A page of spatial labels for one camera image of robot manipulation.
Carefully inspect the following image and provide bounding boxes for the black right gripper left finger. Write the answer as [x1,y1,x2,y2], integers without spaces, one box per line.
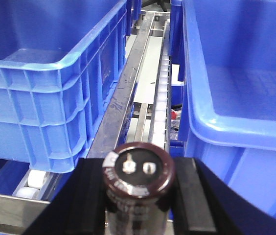
[24,158,105,235]

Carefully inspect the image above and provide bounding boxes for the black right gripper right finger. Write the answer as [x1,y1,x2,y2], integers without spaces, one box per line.
[172,157,268,235]

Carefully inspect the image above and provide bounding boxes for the dark brown cylindrical capacitor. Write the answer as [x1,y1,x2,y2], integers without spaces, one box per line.
[102,142,175,235]

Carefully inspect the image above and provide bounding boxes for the blue target bin on shelf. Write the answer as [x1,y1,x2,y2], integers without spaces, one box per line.
[182,0,276,218]

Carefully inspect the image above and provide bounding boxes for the white roller track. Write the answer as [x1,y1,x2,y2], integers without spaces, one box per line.
[148,20,171,151]

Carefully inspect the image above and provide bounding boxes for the steel shelf front rail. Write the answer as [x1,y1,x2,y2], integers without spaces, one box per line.
[0,194,50,235]

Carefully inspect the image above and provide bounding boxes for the blue bin left of rail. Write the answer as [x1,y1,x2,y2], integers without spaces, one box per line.
[0,0,131,173]

